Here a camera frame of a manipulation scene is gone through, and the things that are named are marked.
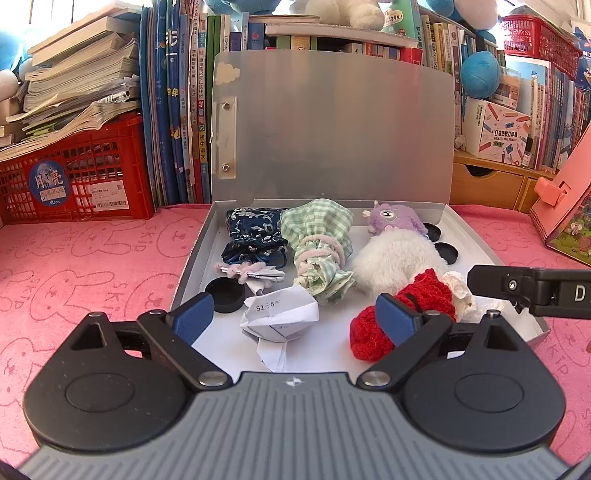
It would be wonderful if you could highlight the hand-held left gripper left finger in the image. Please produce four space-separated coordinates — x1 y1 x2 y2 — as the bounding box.
69 292 234 393

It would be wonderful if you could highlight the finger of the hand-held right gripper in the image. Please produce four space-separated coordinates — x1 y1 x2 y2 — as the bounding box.
467 265 540 306

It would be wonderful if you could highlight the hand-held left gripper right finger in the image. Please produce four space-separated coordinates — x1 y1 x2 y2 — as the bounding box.
355 293 527 392

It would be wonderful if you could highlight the white lace cloth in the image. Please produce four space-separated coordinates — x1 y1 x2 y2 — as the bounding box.
441 271 506 324

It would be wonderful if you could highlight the red knitted pouch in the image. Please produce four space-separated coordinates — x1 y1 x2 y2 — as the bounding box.
348 268 458 363

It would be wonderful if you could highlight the white plush toy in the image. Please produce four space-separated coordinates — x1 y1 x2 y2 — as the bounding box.
351 228 448 296

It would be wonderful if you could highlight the white paper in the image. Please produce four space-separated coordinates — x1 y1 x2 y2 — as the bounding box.
239 285 320 372

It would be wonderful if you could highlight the purple plush toy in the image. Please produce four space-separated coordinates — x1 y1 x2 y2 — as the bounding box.
367 200 430 236

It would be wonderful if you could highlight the navy floral cloth pouch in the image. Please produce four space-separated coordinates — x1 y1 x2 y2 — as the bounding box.
221 208 289 268

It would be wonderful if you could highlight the green checked cloth pouch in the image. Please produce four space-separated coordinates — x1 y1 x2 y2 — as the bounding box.
279 198 356 305

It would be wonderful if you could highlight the silver storage box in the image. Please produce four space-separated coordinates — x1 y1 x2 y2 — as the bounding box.
171 51 552 374

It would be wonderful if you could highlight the pink triangular toy house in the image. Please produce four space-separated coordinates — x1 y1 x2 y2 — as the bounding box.
529 136 591 268

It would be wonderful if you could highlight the wooden drawer organizer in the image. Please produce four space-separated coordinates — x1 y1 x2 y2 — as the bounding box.
450 150 555 213

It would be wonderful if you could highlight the pink bunny-print mat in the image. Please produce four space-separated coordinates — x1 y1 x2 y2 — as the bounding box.
0 203 591 467

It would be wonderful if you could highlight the white printed carton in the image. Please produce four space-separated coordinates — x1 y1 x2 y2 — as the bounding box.
464 97 532 167

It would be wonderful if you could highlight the large red plastic basket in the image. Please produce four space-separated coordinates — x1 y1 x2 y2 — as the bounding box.
0 113 155 227

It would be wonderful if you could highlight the row of shelved books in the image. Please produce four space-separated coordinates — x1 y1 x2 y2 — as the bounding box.
208 11 583 176

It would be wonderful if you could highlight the row of blue thin books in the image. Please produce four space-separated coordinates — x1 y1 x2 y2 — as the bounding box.
140 0 215 206

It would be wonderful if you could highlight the blue plush ball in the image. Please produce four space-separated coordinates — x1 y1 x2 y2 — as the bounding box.
461 50 502 100

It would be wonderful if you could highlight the small red plastic basket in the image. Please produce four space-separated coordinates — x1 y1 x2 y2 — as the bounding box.
501 14 583 81

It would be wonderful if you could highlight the stack of worn books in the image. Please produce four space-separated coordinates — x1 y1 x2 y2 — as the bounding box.
0 7 141 162

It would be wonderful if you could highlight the green picture book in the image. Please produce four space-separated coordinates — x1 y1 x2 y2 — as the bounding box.
381 0 423 40

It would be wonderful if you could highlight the large blue plush toy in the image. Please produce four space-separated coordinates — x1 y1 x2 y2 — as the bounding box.
425 0 497 44

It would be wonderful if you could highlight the cream plush bear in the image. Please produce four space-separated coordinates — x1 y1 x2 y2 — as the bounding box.
305 0 386 28

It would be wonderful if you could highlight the blue cat plush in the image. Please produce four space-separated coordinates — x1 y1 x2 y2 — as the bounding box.
0 30 29 100

